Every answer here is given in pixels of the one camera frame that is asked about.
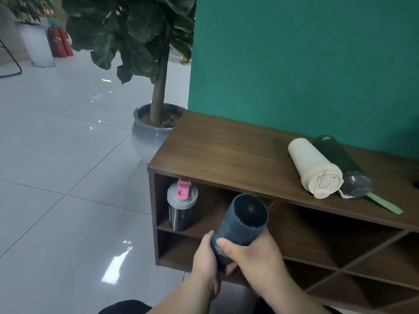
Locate person's left hand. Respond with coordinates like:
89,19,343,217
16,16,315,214
191,230,238,300

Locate person's right hand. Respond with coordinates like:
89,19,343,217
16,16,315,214
216,227,292,292

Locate dark blue bottle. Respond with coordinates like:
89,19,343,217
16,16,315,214
210,193,270,269

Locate person's right forearm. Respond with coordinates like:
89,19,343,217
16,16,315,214
256,278,332,314

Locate person's left forearm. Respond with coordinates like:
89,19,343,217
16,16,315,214
147,274,214,314

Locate shaker bottle with pink lid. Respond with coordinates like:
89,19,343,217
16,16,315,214
167,179,199,232

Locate brown wooden shelf cabinet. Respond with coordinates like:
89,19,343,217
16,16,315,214
147,110,419,314

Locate person's black trousers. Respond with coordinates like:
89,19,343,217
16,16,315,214
98,299,153,314

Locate cream lidded bottle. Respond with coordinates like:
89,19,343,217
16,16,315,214
288,137,344,199

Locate grey round plant pot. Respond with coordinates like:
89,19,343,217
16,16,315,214
131,102,188,165

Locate dark green bottle grey lid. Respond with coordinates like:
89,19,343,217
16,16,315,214
312,135,374,198

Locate large leafy potted tree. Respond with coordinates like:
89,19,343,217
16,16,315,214
61,0,197,126

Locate red fire extinguisher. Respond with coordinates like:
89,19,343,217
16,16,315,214
59,26,74,57
48,25,67,58

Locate black metal chair leg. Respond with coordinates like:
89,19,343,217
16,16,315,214
0,38,23,79

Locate tall white plant pot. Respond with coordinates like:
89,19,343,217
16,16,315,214
14,21,56,68

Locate small leafy plant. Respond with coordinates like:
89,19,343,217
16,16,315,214
0,0,57,25

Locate light green strap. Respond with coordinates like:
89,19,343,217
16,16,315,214
366,191,404,215

